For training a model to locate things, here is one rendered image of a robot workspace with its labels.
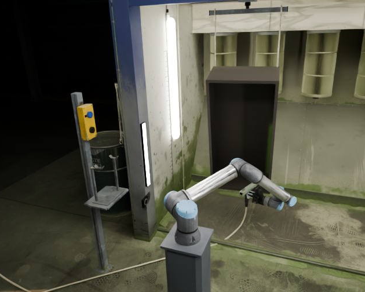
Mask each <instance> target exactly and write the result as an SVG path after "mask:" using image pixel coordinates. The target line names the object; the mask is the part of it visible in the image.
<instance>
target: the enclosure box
mask: <svg viewBox="0 0 365 292"><path fill-rule="evenodd" d="M279 71H280V67H241V66H213V68H212V69H211V71H210V73H209V75H208V77H207V79H206V96H207V118H208V131H209V154H210V176H212V175H213V174H215V173H217V172H218V171H220V170H222V169H223V168H225V167H227V166H229V164H230V163H231V161H232V160H233V159H235V158H240V159H243V160H244V161H245V162H247V163H249V164H251V165H253V166H254V167H256V168H257V169H259V170H261V171H262V173H263V175H264V176H266V177H267V178H268V179H270V180H271V175H272V161H273V148H274V140H275V126H276V112H277V104H278V91H279ZM249 184H251V182H250V181H249V180H247V179H245V178H244V177H242V176H238V177H236V178H234V179H233V180H231V181H229V182H227V183H226V184H224V185H222V186H221V187H219V188H218V189H228V190H234V191H241V190H242V189H243V188H245V187H246V186H248V185H249Z"/></svg>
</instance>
